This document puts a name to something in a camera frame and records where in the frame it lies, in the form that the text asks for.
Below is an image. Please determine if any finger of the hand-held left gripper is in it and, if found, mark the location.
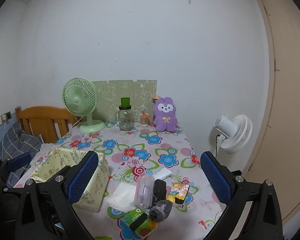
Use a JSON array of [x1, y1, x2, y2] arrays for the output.
[[0, 152, 32, 180]]

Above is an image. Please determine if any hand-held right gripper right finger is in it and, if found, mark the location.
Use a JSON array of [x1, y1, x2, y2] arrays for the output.
[[200, 151, 283, 240]]

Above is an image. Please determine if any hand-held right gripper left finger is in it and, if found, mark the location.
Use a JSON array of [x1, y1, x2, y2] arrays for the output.
[[17, 151, 99, 240]]

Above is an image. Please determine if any yellow fabric storage box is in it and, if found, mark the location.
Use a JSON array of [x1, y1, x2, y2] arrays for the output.
[[27, 147, 110, 213]]

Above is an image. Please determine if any cartoon print tissue packet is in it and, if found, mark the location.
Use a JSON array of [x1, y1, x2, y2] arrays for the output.
[[166, 181, 190, 208]]

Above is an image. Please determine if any white cloth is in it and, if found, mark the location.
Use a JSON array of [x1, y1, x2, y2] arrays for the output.
[[107, 182, 140, 213]]

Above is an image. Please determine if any white tissue pack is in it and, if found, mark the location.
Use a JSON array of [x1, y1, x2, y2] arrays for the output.
[[154, 168, 172, 180]]

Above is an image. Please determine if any black fabric bundle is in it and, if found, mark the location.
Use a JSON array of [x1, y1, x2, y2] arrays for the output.
[[152, 179, 167, 204]]

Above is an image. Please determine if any grey sock bundle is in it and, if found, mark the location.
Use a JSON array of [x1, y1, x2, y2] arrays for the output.
[[149, 200, 173, 223]]

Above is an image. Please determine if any green snack box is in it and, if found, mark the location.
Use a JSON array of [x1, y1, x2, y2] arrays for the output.
[[119, 209, 159, 238]]

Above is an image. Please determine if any clear plastic bottle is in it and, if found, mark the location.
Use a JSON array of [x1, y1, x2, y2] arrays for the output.
[[134, 175, 155, 209]]

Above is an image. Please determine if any small black block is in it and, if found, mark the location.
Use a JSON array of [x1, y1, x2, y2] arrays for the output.
[[129, 214, 148, 232]]

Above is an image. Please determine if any blue plaid pillow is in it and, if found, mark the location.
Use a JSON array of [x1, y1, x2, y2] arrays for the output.
[[0, 122, 43, 188]]

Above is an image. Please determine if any wooden bed headboard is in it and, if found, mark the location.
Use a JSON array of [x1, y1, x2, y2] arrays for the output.
[[15, 106, 78, 144]]

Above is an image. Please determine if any white standing fan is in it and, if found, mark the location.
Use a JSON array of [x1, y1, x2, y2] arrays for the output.
[[209, 114, 253, 154]]

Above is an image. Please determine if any glass mug jar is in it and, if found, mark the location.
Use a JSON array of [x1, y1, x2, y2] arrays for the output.
[[115, 106, 133, 131]]

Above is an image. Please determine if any green desk fan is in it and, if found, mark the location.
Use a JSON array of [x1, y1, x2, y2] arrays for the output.
[[62, 78, 106, 133]]

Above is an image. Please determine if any purple plush bunny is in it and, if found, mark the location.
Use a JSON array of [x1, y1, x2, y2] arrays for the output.
[[152, 94, 178, 132]]

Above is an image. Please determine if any green patterned board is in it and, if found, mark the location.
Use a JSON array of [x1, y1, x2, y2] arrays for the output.
[[91, 80, 157, 124]]

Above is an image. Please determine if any beige door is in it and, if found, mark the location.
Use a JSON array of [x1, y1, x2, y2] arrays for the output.
[[241, 0, 300, 230]]

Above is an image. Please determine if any white charging cable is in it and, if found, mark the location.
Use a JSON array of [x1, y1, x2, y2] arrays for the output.
[[0, 120, 7, 157]]

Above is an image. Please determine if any black fan cable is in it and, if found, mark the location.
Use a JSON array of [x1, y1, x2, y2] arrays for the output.
[[214, 134, 221, 158]]

